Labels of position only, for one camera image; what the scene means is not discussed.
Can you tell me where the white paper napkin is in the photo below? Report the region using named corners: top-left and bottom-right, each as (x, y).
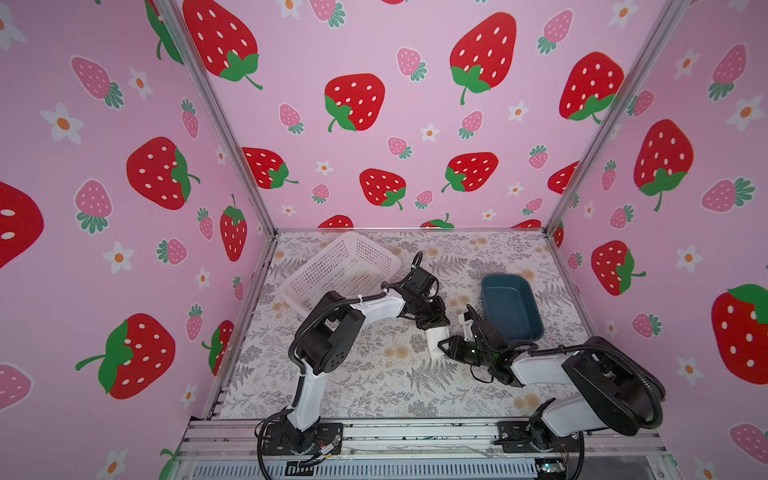
top-left (425, 326), bottom-right (450, 361)

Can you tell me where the dark teal plastic bin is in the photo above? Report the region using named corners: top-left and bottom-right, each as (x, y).
top-left (481, 273), bottom-right (544, 343)

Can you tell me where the white plastic mesh basket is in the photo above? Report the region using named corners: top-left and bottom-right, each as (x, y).
top-left (278, 232), bottom-right (401, 317)

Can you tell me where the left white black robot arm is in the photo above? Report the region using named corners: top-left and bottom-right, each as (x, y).
top-left (255, 251), bottom-right (450, 459)

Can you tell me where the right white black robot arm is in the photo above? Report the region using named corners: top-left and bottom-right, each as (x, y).
top-left (436, 305), bottom-right (666, 452)

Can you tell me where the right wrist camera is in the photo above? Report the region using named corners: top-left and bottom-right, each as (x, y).
top-left (459, 304), bottom-right (507, 351)

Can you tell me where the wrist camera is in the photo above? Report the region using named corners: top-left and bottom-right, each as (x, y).
top-left (459, 304), bottom-right (507, 351)
top-left (400, 266), bottom-right (440, 298)

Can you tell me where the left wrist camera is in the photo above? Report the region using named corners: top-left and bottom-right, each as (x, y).
top-left (400, 266), bottom-right (440, 298)

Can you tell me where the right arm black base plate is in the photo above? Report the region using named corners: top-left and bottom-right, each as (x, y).
top-left (493, 421), bottom-right (581, 454)

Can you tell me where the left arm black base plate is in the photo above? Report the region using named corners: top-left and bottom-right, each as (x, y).
top-left (259, 420), bottom-right (344, 456)

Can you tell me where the aluminium frame rail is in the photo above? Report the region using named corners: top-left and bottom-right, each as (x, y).
top-left (165, 418), bottom-right (683, 479)

